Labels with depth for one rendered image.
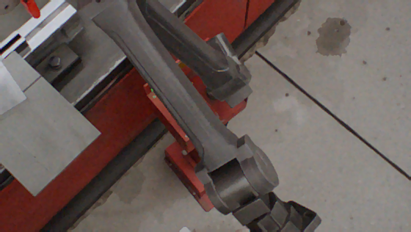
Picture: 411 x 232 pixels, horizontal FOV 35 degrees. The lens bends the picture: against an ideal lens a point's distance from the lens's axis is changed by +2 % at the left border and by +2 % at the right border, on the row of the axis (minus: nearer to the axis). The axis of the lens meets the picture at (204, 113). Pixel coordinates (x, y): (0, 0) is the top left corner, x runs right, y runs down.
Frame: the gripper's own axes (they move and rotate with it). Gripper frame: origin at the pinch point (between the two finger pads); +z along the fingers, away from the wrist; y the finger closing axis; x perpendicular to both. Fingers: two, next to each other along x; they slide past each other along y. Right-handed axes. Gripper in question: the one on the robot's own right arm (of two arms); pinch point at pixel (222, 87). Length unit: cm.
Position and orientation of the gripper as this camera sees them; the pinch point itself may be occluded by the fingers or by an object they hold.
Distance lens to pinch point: 158.1
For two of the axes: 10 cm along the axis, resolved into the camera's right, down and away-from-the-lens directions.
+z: -1.4, 0.9, 9.9
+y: -6.1, -7.9, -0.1
